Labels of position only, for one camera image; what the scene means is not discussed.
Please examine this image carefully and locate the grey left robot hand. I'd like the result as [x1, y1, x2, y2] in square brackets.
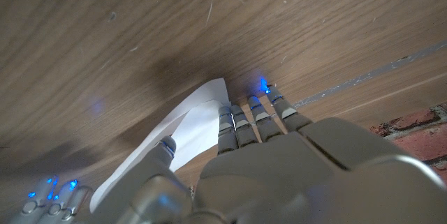
[85, 84, 447, 224]

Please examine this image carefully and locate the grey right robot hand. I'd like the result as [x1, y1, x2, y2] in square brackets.
[6, 176, 94, 224]

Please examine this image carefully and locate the white cloth strip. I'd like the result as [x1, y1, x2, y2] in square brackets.
[89, 77, 232, 214]

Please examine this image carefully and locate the red brick printed backdrop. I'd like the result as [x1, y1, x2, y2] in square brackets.
[369, 102, 447, 185]

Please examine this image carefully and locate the grey tape outline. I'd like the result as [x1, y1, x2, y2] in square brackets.
[292, 40, 447, 110]

